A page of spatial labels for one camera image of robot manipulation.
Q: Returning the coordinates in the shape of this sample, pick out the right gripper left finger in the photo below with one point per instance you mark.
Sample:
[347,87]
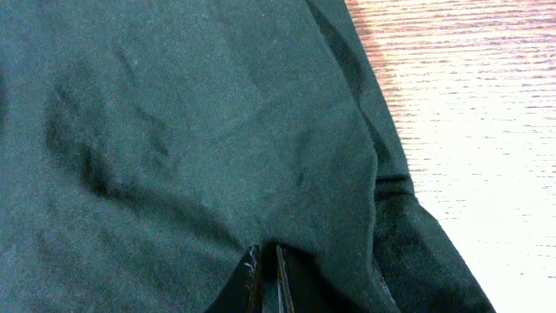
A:
[242,293]

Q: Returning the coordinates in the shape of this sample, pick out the black shorts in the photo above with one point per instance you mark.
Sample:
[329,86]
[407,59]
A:
[146,145]

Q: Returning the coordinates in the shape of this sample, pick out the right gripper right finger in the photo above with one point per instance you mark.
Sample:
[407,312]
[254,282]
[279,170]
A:
[300,289]

